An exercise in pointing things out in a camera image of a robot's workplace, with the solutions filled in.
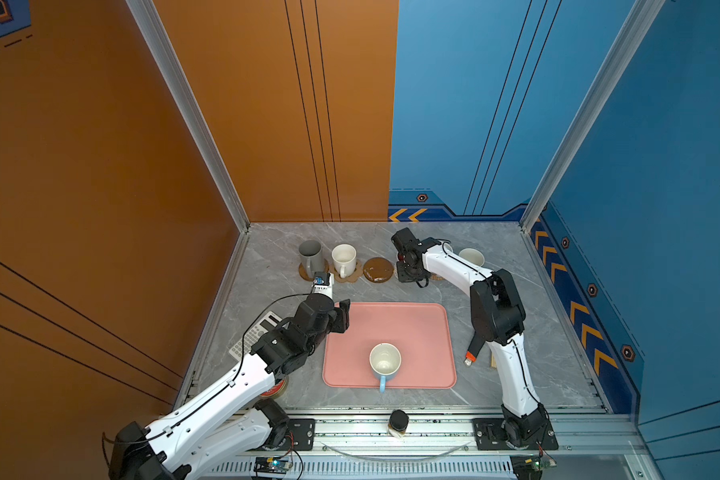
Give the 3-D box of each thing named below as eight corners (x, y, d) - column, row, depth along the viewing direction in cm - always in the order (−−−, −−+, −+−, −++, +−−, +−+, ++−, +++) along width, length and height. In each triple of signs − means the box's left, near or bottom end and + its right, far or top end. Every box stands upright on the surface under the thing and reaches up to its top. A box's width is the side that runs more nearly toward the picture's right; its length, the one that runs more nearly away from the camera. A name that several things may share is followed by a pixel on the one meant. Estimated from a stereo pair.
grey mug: (302, 286, 104) (295, 265, 95) (306, 262, 111) (300, 240, 102) (322, 286, 104) (318, 265, 95) (325, 262, 111) (321, 240, 102)
